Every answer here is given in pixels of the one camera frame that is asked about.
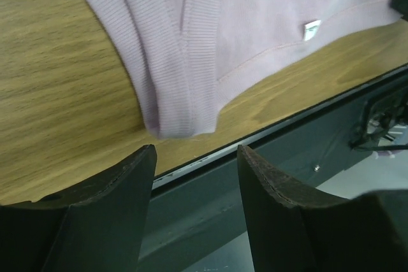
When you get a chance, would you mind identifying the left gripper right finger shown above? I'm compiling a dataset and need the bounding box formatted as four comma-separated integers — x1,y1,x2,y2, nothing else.
237,145,351,271

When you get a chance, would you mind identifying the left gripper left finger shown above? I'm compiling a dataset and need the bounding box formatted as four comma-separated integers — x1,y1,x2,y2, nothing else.
36,145,157,271

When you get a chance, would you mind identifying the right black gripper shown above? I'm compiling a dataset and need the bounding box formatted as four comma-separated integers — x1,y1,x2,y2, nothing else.
390,0,408,19

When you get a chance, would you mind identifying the pink tank top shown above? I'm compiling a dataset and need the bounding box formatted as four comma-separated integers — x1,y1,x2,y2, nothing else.
86,0,400,139

